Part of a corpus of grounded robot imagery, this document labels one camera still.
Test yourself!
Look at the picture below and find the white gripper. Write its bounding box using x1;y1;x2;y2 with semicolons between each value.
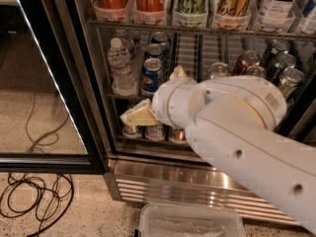
119;65;205;128

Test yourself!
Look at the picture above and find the blue pepsi can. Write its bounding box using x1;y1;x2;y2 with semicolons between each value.
145;43;166;63
141;58;165;96
151;32;172;53

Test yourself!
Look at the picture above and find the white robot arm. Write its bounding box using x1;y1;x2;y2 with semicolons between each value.
120;66;316;234

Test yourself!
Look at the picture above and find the lower shelf gold can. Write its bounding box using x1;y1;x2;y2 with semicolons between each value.
169;127;187;144

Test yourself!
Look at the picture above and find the lower shelf silver can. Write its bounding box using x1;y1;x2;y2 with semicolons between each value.
122;125;141;139

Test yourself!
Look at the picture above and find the empty white shelf tray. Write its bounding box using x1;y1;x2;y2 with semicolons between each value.
175;34;198;80

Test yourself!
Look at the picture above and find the white silver soda can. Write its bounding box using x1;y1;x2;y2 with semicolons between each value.
206;62;229;79

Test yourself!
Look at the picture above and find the steel fridge base grille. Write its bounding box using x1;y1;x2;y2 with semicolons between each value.
104;159;295;225

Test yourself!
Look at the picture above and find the rear copper soda can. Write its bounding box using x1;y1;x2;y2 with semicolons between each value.
232;50;261;75

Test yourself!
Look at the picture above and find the copper soda can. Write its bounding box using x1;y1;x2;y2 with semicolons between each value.
246;65;267;78
232;50;261;75

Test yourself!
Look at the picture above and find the front copper soda can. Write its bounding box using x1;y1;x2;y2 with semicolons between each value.
246;65;267;78

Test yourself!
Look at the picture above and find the glass fridge door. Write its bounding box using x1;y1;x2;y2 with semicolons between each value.
0;0;107;175

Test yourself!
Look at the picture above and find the middle green soda can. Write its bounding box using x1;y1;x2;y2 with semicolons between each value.
267;53;296;81

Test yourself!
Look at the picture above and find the green soda can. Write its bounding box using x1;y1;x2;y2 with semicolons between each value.
260;39;290;67
267;53;296;81
277;68;304;99

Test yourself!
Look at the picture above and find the rear green soda can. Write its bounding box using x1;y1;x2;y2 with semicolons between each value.
260;39;290;67

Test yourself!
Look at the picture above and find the front green soda can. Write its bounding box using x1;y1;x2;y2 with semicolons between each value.
277;68;304;99

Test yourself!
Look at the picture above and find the front clear water bottle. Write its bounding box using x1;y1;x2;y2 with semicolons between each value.
108;38;136;97

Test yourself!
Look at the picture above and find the clear water bottle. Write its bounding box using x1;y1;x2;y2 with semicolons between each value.
115;29;135;57
108;38;136;97

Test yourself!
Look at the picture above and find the brown juice bottle white cap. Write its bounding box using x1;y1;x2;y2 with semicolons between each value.
145;122;165;141

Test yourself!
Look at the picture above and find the rear clear water bottle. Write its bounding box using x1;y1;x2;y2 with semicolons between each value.
115;29;135;57

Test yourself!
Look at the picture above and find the clear plastic storage bin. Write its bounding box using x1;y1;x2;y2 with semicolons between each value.
137;203;246;237

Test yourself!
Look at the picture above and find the white labelled drink carton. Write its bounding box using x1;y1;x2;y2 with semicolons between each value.
259;0;294;19

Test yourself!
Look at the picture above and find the blue white drink carton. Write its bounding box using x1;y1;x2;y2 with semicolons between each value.
294;0;316;35

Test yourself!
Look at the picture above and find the middle wire shelf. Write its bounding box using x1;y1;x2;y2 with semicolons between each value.
108;94;151;101

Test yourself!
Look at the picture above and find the wire shelf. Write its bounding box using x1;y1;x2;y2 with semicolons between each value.
89;20;316;41
108;94;151;101

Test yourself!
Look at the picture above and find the top wire shelf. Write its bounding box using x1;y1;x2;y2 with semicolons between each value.
89;20;316;41

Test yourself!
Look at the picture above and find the black cable on floor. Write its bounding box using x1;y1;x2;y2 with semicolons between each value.
0;92;75;237

